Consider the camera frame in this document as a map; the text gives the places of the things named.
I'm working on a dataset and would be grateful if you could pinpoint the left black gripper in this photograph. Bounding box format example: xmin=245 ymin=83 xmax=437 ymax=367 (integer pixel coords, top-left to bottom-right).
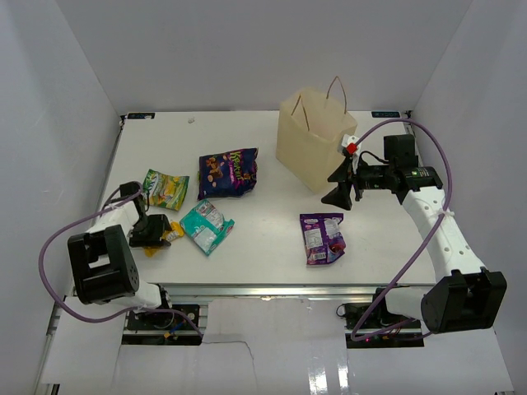
xmin=128 ymin=214 xmax=170 ymax=249

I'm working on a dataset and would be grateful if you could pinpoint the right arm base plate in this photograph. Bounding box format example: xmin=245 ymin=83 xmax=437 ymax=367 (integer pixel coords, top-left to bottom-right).
xmin=337 ymin=302 xmax=425 ymax=350

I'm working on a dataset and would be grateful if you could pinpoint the teal white snack bag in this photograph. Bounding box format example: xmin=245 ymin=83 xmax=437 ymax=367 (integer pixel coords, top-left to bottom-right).
xmin=180 ymin=199 xmax=235 ymax=256

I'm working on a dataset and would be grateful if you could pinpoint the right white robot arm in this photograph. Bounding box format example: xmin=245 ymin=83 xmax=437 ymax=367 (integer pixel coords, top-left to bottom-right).
xmin=322 ymin=134 xmax=507 ymax=333

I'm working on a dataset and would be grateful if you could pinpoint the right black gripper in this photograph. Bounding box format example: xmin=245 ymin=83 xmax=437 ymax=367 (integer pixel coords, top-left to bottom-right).
xmin=321 ymin=155 xmax=394 ymax=211

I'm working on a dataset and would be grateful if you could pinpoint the dark purple snack bag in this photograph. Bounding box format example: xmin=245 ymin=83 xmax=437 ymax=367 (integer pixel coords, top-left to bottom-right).
xmin=198 ymin=148 xmax=259 ymax=200

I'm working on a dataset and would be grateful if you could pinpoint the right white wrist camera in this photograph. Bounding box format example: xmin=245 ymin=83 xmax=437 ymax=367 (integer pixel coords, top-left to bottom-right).
xmin=337 ymin=134 xmax=361 ymax=158

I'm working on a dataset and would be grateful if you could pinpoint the purple candy pouch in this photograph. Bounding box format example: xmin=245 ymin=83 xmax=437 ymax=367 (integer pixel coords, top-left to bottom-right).
xmin=299 ymin=213 xmax=347 ymax=266

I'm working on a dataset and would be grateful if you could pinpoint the green yellow candy bag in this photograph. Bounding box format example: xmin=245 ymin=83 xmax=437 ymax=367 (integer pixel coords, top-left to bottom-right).
xmin=142 ymin=169 xmax=189 ymax=211

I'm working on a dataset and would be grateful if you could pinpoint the yellow snack packet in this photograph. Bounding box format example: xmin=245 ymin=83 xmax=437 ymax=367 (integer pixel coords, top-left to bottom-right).
xmin=143 ymin=221 xmax=184 ymax=258

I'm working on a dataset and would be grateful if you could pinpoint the aluminium table rail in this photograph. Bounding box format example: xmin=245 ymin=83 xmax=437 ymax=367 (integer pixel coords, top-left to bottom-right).
xmin=163 ymin=284 xmax=387 ymax=298

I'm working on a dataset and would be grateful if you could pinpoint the beige paper bag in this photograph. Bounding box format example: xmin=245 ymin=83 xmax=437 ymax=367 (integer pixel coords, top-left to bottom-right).
xmin=276 ymin=77 xmax=357 ymax=193

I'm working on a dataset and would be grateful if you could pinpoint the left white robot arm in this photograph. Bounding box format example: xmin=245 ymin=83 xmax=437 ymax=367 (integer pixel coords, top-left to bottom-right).
xmin=68 ymin=181 xmax=174 ymax=328

